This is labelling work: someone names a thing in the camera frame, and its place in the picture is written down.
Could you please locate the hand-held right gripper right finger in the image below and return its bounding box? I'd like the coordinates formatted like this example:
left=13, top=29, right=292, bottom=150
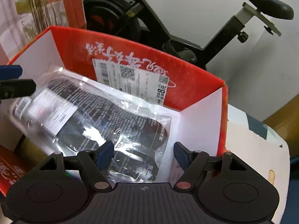
left=173, top=141, right=248, bottom=189

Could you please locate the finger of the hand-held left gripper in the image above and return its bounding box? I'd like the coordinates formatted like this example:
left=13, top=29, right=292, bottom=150
left=0, top=79, right=36, bottom=99
left=0, top=65, right=23, bottom=77

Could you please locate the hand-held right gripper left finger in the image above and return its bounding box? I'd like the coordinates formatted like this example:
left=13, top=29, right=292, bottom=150
left=37, top=141, right=115, bottom=190

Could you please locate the clear packet with black garment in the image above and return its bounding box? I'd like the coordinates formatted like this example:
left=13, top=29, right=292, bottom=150
left=12, top=66, right=179, bottom=184

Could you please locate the red cardboard box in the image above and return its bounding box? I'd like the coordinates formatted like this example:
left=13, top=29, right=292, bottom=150
left=0, top=26, right=229, bottom=197

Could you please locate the floral printed curtain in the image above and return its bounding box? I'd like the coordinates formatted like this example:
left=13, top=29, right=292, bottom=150
left=0, top=0, right=87, bottom=62

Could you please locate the wooden door panel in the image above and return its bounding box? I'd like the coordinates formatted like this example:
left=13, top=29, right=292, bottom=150
left=263, top=96, right=299, bottom=134

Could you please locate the black exercise bike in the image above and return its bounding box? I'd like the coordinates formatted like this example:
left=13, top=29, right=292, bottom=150
left=83, top=0, right=295, bottom=72

